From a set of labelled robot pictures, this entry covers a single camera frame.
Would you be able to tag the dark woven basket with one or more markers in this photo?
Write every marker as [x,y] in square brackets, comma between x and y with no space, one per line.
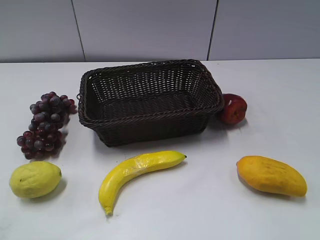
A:
[148,101]

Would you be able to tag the yellow-green lemon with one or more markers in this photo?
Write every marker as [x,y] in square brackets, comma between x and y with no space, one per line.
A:
[35,179]

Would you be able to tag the purple grape bunch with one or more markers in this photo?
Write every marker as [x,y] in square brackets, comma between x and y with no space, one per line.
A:
[45,136]

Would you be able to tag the orange mango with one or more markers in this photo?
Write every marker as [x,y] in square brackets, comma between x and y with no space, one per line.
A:
[271,176]

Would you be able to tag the yellow banana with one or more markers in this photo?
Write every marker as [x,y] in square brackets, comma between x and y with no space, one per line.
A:
[133,168]

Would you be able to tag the red apple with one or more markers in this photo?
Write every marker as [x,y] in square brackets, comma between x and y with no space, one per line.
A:
[234,110]

